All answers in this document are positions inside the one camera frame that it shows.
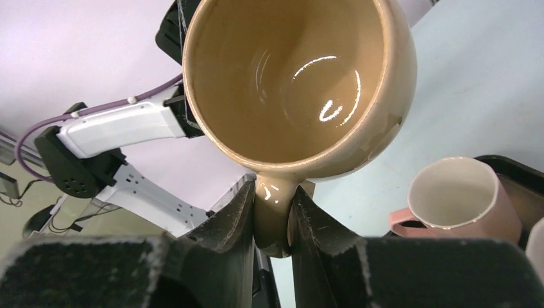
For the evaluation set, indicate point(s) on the pink mug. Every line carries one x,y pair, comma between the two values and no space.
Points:
457,197

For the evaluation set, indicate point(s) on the black rectangular tray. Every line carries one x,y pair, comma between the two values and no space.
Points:
524,186

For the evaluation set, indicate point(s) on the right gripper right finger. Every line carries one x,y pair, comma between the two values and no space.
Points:
335,267

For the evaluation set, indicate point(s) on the clear glass mug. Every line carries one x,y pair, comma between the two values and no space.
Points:
534,248

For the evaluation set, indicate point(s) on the aluminium frame rail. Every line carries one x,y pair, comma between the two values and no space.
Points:
29,155

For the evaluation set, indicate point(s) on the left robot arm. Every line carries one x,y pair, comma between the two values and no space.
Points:
82,151

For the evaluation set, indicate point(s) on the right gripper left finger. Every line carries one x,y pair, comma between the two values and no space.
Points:
211,266

